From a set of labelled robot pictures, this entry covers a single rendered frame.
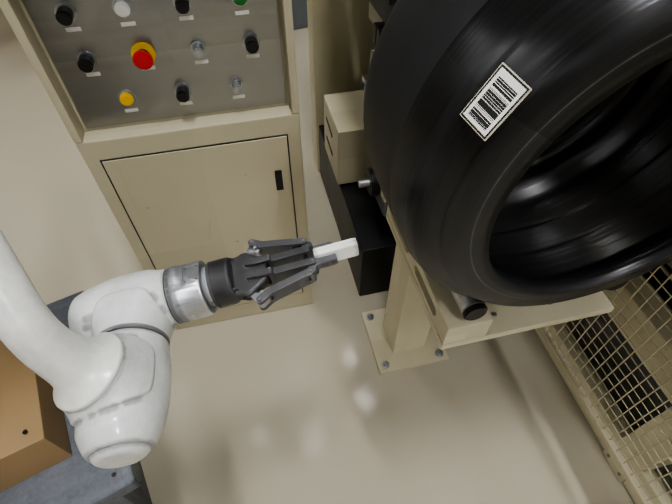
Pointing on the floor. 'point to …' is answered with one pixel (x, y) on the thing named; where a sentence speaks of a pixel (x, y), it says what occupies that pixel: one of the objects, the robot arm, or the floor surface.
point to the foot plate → (387, 362)
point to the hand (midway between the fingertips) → (336, 252)
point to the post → (404, 310)
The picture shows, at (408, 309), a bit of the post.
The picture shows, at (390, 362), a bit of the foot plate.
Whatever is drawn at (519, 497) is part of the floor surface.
